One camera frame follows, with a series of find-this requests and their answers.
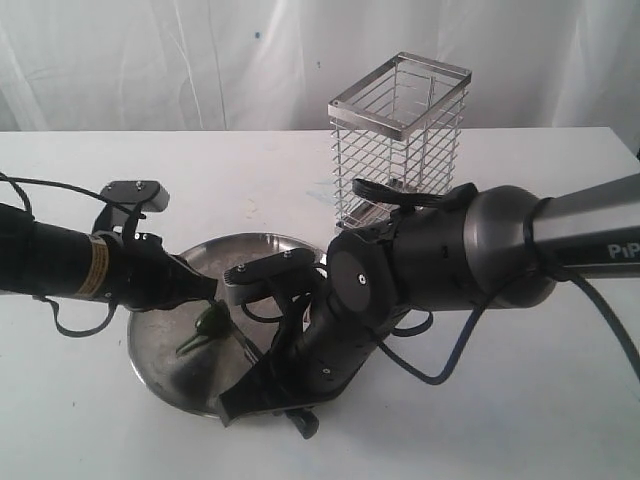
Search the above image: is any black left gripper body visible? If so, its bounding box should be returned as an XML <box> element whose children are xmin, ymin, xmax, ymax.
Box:
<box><xmin>107</xmin><ymin>232</ymin><xmax>186</xmax><ymax>314</ymax></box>

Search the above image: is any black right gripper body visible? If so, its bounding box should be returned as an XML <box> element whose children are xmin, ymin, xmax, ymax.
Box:
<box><xmin>274</xmin><ymin>294</ymin><xmax>400</xmax><ymax>405</ymax></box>

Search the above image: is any green cucumber end with stem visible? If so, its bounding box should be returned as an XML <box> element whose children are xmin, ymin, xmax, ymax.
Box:
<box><xmin>175</xmin><ymin>301</ymin><xmax>231</xmax><ymax>357</ymax></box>

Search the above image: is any chrome wire utensil holder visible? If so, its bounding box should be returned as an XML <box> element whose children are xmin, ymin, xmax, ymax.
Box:
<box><xmin>327</xmin><ymin>52</ymin><xmax>472</xmax><ymax>231</ymax></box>

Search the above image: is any black kitchen knife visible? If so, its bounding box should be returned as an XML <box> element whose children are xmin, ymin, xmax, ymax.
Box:
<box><xmin>232</xmin><ymin>327</ymin><xmax>262</xmax><ymax>365</ymax></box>

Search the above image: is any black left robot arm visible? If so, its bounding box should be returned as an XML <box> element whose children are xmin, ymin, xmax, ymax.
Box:
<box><xmin>1</xmin><ymin>204</ymin><xmax>217</xmax><ymax>311</ymax></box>

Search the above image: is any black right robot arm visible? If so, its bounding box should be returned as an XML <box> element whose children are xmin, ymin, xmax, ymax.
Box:
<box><xmin>216</xmin><ymin>175</ymin><xmax>639</xmax><ymax>438</ymax></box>

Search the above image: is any round stainless steel plate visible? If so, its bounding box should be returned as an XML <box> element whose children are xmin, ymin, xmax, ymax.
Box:
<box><xmin>127</xmin><ymin>232</ymin><xmax>326</xmax><ymax>417</ymax></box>

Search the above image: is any white backdrop curtain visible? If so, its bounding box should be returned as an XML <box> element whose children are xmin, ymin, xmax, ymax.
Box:
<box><xmin>1</xmin><ymin>1</ymin><xmax>639</xmax><ymax>150</ymax></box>

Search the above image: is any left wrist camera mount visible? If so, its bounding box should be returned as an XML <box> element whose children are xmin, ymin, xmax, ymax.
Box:
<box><xmin>92</xmin><ymin>180</ymin><xmax>170</xmax><ymax>234</ymax></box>

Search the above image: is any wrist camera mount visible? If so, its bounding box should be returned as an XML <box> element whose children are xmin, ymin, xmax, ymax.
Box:
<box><xmin>223</xmin><ymin>248</ymin><xmax>324</xmax><ymax>324</ymax></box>
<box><xmin>92</xmin><ymin>180</ymin><xmax>170</xmax><ymax>234</ymax></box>

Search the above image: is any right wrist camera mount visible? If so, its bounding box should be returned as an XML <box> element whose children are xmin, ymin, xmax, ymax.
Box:
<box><xmin>223</xmin><ymin>248</ymin><xmax>324</xmax><ymax>324</ymax></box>

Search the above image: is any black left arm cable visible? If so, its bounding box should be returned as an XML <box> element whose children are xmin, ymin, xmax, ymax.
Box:
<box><xmin>0</xmin><ymin>172</ymin><xmax>146</xmax><ymax>339</ymax></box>

